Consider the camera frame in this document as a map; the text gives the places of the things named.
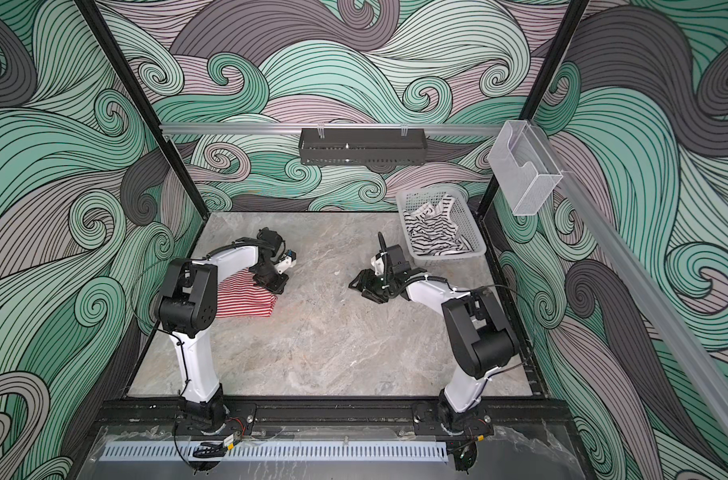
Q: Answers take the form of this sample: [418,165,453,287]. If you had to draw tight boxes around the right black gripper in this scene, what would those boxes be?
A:
[347,268,396,303]

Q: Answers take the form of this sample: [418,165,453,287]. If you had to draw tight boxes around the red white striped tank top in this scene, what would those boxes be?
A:
[216,269,277,318]

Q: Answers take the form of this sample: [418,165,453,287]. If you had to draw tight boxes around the black white striped tank top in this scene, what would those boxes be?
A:
[403,194,472,256]

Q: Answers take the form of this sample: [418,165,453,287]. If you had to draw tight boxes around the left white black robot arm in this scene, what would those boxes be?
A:
[156,227,296,431]

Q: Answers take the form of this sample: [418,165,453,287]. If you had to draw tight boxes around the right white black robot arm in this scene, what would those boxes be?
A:
[348,234,520,429]

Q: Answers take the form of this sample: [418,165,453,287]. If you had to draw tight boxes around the white plastic laundry basket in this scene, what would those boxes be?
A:
[396,184,486,266]

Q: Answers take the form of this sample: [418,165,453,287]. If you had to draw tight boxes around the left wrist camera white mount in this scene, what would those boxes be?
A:
[275,250,297,270]

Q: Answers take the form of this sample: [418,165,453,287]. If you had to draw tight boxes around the black wall mounted tray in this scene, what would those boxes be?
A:
[298,129,428,167]

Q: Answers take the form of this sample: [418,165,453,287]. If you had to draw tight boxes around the aluminium wall rail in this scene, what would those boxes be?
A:
[159,122,502,137]

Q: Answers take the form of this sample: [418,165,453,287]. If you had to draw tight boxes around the white slotted cable duct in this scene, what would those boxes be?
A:
[98,440,449,463]

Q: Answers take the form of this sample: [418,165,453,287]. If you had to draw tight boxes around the clear plastic wall bin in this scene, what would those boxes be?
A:
[487,120,563,217]

